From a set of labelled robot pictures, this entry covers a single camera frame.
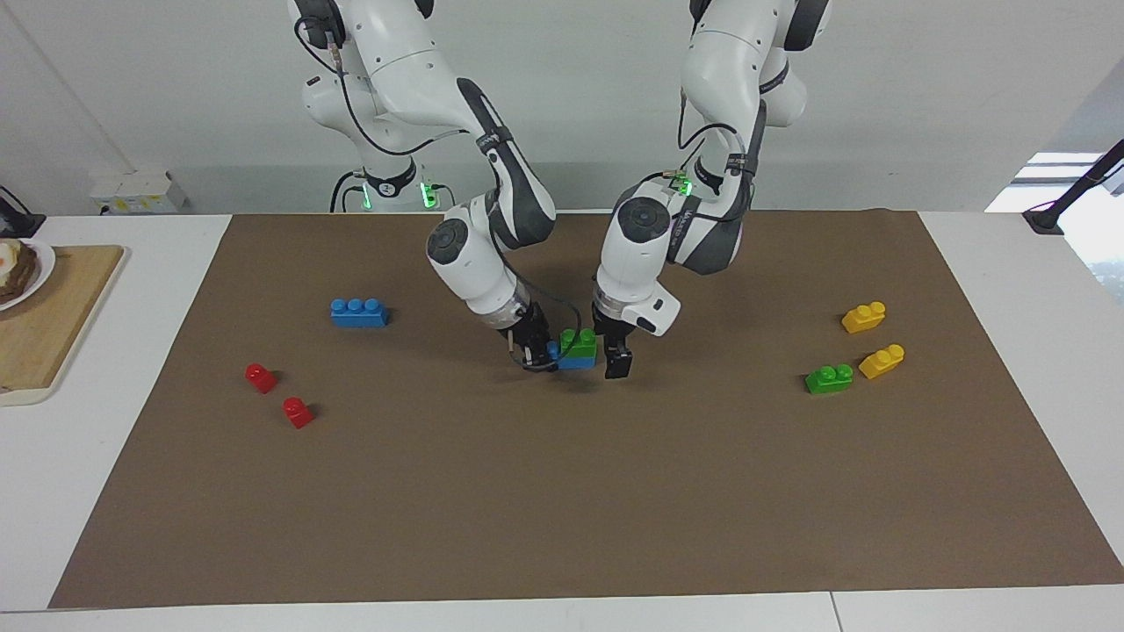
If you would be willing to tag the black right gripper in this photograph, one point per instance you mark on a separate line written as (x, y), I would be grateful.
(525, 325)

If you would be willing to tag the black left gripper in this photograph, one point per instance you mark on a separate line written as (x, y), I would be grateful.
(613, 332)

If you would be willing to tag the blue three-stud brick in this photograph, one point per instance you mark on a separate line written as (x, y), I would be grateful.
(578, 362)
(358, 313)

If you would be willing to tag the plain green two-stud brick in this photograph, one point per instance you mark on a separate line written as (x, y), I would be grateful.
(580, 342)

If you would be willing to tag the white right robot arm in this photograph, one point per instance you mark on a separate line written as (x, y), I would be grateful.
(413, 79)

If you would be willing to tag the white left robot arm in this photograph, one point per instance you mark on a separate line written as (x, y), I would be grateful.
(650, 237)

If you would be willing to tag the brown table mat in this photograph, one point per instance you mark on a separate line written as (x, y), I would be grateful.
(562, 491)

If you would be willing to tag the green brick white-marked studs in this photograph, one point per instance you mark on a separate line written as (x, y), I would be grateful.
(829, 379)

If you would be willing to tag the yellow two-stud brick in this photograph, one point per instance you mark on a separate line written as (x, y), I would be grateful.
(863, 317)
(882, 361)

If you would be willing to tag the red one-stud brick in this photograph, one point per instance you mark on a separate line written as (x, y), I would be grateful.
(261, 378)
(298, 412)

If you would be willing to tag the white power socket box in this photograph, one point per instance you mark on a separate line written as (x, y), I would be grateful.
(136, 193)

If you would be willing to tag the wooden cutting board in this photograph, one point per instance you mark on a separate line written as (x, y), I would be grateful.
(44, 325)

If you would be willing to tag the white plate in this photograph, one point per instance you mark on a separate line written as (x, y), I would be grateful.
(42, 263)

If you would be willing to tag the toast with egg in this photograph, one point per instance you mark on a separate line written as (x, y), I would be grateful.
(13, 272)

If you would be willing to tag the black camera stand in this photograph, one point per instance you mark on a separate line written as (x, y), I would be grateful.
(1084, 180)

